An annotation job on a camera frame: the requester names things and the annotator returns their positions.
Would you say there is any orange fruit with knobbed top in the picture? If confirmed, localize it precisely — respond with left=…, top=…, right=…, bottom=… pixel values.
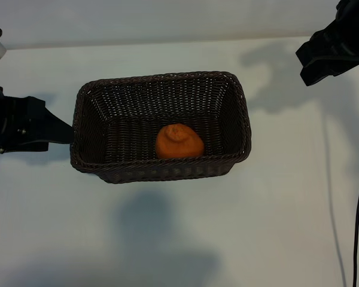
left=155, top=123, right=205, bottom=159

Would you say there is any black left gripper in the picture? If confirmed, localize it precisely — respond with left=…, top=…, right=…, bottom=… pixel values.
left=0, top=83, right=74, bottom=156

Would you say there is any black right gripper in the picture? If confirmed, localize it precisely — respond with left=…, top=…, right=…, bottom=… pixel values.
left=296, top=0, right=359, bottom=87

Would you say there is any dark brown wicker basket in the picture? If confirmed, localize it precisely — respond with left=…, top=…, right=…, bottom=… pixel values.
left=69, top=71, right=252, bottom=184

